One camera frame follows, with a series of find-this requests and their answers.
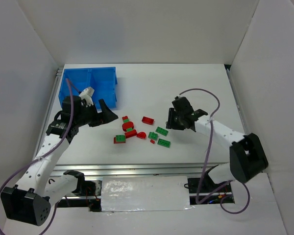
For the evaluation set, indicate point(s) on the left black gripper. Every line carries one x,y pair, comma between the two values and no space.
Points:
98,115

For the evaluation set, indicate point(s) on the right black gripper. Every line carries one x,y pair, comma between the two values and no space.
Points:
173,120

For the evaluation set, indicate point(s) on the green 2x2 lego brick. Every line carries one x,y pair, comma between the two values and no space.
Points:
153,136

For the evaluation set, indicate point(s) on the red 2x4 lego brick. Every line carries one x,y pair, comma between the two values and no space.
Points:
147,120

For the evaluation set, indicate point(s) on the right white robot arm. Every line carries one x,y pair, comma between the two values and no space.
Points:
246,155

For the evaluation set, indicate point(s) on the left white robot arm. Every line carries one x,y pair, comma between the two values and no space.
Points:
31,198

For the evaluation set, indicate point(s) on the red green stacked lego tower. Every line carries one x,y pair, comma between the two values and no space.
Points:
127,124

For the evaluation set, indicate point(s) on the green on red lego stack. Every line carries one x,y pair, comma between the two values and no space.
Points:
119,139

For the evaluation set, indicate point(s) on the red lego brick under tower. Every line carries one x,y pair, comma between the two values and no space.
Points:
130,133

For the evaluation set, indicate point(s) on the red half-round lego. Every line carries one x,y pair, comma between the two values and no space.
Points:
141,135

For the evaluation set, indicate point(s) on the blue two-compartment bin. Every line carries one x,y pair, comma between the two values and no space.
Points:
102,80

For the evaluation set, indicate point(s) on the white foil-covered panel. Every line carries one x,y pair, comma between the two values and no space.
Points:
137,194

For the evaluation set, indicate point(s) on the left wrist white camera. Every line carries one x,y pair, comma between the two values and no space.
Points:
86,96

